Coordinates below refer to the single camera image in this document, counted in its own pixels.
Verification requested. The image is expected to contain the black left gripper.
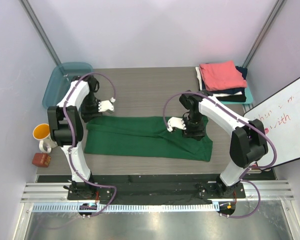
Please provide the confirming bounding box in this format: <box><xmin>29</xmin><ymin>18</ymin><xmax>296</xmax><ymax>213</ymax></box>
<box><xmin>80</xmin><ymin>92</ymin><xmax>103</xmax><ymax>123</ymax></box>

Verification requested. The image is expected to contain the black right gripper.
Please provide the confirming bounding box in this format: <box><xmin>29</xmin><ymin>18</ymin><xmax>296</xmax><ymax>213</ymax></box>
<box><xmin>179</xmin><ymin>111</ymin><xmax>206</xmax><ymax>141</ymax></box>

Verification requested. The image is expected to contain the green t shirt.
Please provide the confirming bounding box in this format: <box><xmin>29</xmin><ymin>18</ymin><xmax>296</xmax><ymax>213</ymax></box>
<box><xmin>84</xmin><ymin>116</ymin><xmax>213</xmax><ymax>162</ymax></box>

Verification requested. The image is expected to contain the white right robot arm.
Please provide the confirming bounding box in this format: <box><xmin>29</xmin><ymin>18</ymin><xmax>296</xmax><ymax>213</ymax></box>
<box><xmin>179</xmin><ymin>91</ymin><xmax>268</xmax><ymax>198</ymax></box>

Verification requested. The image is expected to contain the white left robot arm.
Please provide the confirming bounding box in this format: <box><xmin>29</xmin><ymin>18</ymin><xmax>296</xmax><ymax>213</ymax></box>
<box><xmin>47</xmin><ymin>72</ymin><xmax>102</xmax><ymax>200</ymax></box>

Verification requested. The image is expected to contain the teal translucent plastic bin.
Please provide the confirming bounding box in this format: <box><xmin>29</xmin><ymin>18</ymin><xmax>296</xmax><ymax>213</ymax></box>
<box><xmin>42</xmin><ymin>62</ymin><xmax>93</xmax><ymax>110</ymax></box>

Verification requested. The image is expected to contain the white floral mug orange inside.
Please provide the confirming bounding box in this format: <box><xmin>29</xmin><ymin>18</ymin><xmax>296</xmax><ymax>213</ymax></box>
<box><xmin>32</xmin><ymin>123</ymin><xmax>57</xmax><ymax>154</ymax></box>

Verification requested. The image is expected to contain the folded white t shirt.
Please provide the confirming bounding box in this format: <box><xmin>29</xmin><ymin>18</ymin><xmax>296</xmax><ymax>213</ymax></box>
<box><xmin>195</xmin><ymin>67</ymin><xmax>245</xmax><ymax>98</ymax></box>

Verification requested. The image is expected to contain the folded coral t shirt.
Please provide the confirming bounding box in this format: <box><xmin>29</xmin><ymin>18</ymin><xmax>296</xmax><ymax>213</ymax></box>
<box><xmin>199</xmin><ymin>60</ymin><xmax>247</xmax><ymax>91</ymax></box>

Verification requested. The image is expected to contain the teal plastic tray lid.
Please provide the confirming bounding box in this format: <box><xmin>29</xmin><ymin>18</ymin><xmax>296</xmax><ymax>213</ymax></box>
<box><xmin>217</xmin><ymin>86</ymin><xmax>254</xmax><ymax>105</ymax></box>

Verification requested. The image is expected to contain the red brown block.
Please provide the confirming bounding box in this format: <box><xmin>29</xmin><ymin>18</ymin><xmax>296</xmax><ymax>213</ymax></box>
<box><xmin>32</xmin><ymin>153</ymin><xmax>51</xmax><ymax>168</ymax></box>

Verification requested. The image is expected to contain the folded navy t shirt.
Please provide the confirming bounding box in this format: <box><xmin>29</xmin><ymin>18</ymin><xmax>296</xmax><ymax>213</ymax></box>
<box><xmin>214</xmin><ymin>65</ymin><xmax>248</xmax><ymax>95</ymax></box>

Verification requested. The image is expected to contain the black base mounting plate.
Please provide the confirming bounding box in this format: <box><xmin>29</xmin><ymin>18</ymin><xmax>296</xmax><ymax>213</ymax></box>
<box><xmin>36</xmin><ymin>173</ymin><xmax>277</xmax><ymax>206</ymax></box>

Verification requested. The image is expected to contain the white whiteboard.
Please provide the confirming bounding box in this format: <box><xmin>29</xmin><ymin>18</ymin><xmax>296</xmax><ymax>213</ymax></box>
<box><xmin>244</xmin><ymin>77</ymin><xmax>300</xmax><ymax>166</ymax></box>

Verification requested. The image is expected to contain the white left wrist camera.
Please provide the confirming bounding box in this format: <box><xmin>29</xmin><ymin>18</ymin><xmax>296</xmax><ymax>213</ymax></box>
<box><xmin>98</xmin><ymin>97</ymin><xmax>116</xmax><ymax>113</ymax></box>

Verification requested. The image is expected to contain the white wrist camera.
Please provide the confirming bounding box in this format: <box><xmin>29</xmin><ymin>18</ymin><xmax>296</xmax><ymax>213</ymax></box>
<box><xmin>98</xmin><ymin>97</ymin><xmax>116</xmax><ymax>113</ymax></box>
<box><xmin>167</xmin><ymin>117</ymin><xmax>187</xmax><ymax>133</ymax></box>

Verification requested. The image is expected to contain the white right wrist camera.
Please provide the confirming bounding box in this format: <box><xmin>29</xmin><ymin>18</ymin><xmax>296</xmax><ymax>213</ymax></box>
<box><xmin>167</xmin><ymin>117</ymin><xmax>187</xmax><ymax>133</ymax></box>

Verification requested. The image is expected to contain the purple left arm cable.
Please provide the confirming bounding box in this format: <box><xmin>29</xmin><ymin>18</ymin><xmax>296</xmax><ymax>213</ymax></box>
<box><xmin>62</xmin><ymin>72</ymin><xmax>118</xmax><ymax>217</ymax></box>

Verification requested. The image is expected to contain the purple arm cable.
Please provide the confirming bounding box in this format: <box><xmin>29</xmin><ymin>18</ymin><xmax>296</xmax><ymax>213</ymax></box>
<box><xmin>62</xmin><ymin>72</ymin><xmax>118</xmax><ymax>217</ymax></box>
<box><xmin>162</xmin><ymin>90</ymin><xmax>278</xmax><ymax>219</ymax></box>

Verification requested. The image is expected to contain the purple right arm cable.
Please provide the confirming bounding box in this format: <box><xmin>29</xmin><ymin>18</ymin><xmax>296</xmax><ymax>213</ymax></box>
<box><xmin>162</xmin><ymin>90</ymin><xmax>278</xmax><ymax>219</ymax></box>

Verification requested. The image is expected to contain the aluminium extrusion rail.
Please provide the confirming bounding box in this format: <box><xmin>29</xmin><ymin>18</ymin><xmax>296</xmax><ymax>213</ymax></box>
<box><xmin>21</xmin><ymin>180</ymin><xmax>294</xmax><ymax>205</ymax></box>

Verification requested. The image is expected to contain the white slotted cable duct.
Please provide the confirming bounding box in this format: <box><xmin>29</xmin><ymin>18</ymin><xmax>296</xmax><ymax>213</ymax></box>
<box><xmin>32</xmin><ymin>202</ymin><xmax>220</xmax><ymax>213</ymax></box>

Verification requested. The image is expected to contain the left aluminium corner post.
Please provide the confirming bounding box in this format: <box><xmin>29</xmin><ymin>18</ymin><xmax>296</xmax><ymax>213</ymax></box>
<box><xmin>19</xmin><ymin>0</ymin><xmax>62</xmax><ymax>66</ymax></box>

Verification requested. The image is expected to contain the aluminium corner post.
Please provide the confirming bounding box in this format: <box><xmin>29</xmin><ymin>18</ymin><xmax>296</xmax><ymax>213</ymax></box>
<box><xmin>19</xmin><ymin>0</ymin><xmax>62</xmax><ymax>66</ymax></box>
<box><xmin>242</xmin><ymin>0</ymin><xmax>287</xmax><ymax>68</ymax></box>

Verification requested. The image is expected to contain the right aluminium corner post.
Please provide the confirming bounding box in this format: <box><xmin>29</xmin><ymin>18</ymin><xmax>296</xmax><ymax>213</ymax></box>
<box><xmin>242</xmin><ymin>0</ymin><xmax>287</xmax><ymax>68</ymax></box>

